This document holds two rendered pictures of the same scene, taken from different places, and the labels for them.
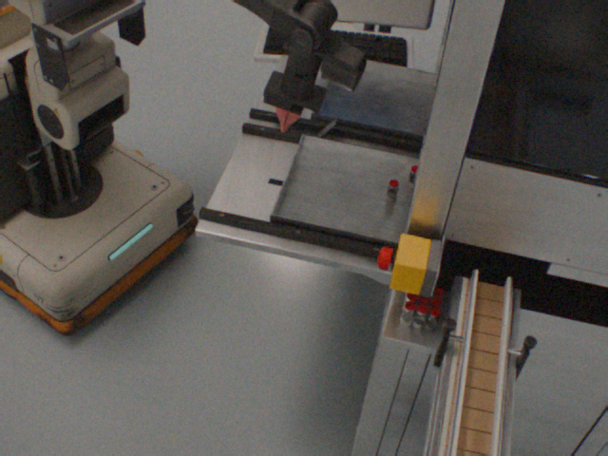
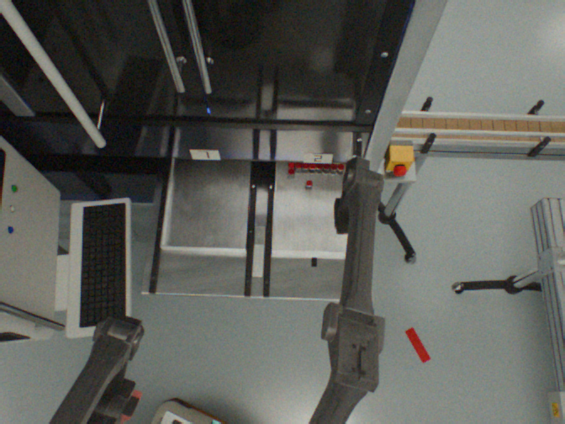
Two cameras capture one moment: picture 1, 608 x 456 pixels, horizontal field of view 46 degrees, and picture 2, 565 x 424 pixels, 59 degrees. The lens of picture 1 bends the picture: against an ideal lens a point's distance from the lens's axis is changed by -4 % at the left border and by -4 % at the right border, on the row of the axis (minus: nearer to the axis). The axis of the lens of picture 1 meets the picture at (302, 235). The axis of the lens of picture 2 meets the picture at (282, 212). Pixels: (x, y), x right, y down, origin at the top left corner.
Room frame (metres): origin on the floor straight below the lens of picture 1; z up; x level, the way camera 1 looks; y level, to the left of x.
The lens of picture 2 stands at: (1.30, 0.45, 2.37)
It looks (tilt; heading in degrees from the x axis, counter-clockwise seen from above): 69 degrees down; 262
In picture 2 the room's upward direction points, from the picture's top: straight up
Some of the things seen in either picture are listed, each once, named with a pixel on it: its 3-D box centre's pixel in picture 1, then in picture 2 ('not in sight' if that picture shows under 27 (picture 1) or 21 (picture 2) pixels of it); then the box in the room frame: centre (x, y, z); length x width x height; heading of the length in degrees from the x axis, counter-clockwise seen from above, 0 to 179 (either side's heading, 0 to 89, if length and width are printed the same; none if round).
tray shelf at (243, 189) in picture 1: (349, 147); (261, 223); (1.28, -0.09, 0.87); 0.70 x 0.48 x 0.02; 170
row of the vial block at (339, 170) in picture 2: not in sight; (315, 168); (1.08, -0.23, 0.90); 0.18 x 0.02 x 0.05; 169
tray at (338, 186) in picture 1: (367, 195); (314, 201); (1.10, -0.13, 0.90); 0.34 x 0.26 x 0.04; 80
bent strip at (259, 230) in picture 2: (305, 124); (258, 251); (1.30, 0.01, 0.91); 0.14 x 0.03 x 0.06; 78
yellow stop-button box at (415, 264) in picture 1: (414, 265); (398, 156); (0.84, -0.20, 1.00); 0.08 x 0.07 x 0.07; 80
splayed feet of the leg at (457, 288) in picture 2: not in sight; (509, 287); (0.18, 0.11, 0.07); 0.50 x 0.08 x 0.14; 170
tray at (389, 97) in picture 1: (391, 101); (208, 198); (1.44, -0.19, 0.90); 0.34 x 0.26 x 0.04; 80
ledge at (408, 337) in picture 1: (424, 320); (394, 162); (0.81, -0.23, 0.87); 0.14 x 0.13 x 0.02; 80
